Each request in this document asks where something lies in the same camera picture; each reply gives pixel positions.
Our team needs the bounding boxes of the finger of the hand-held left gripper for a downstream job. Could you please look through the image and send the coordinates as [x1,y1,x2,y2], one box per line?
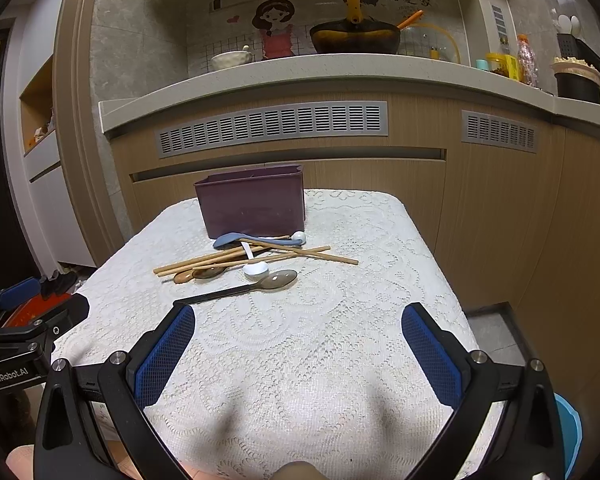
[0,279,43,311]
[27,294,91,348]

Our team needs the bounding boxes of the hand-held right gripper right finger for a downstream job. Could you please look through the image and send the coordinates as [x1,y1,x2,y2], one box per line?
[401,302,566,480]

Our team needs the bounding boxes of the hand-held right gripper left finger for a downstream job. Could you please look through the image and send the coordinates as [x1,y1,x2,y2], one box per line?
[32,304,197,480]

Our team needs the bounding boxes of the white ceramic spoon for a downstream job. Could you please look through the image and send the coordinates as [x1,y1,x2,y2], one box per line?
[243,242,269,277]

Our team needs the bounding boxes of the blue plastic spoon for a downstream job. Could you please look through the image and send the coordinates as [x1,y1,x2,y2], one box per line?
[213,232,303,251]

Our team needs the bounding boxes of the black-handled metal spoon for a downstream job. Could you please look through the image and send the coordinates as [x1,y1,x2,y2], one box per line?
[173,269,299,306]

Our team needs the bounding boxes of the purple plastic utensil container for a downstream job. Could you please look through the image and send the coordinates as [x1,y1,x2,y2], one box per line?
[194,164,307,240]

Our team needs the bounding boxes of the red object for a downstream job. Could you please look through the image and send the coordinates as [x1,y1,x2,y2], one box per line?
[2,296,76,333]

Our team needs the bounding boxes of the dark shoe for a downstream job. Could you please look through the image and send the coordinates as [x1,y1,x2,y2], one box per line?
[40,270,78,296]

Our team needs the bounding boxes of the white lace tablecloth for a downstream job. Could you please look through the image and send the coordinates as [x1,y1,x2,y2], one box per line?
[75,189,500,480]

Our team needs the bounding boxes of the blue plastic stool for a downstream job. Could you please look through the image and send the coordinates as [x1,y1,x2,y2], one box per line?
[554,394,584,480]

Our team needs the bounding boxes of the short grey vent grille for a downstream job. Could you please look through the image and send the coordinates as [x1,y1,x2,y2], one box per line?
[461,109,538,153]

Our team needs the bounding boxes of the long grey vent grille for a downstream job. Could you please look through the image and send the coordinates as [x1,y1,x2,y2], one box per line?
[155,101,389,158]

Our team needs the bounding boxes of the yellow jar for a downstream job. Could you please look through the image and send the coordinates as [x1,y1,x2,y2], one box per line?
[486,52,519,81]

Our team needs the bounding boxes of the white ceramic bowl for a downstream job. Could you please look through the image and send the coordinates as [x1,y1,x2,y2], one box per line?
[211,45,254,72]

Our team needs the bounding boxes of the black pot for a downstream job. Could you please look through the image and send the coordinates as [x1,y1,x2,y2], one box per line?
[554,57,600,106]

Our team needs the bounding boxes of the orange-capped plastic bottle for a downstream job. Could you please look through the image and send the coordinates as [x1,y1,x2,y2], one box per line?
[517,35,538,87]

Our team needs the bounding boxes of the glass pot lid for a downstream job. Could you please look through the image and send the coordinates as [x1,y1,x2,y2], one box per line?
[402,22,463,65]

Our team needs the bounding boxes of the orange spatula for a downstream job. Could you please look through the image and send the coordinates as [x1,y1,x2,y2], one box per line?
[396,10,425,31]

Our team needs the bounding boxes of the black utensil rack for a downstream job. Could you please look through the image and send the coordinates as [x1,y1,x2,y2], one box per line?
[557,14,600,76]

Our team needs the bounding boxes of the white pipe cover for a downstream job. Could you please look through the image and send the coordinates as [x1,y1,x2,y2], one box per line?
[454,0,518,66]

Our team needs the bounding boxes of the wall niche shelf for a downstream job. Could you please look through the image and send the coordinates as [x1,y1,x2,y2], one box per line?
[20,52,61,156]

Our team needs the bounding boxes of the black wok with yellow handle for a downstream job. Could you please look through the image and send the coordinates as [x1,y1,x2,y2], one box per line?
[310,0,402,55]

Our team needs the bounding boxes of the cartoon figure wall sticker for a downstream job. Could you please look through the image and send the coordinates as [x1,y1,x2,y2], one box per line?
[251,1,297,61]

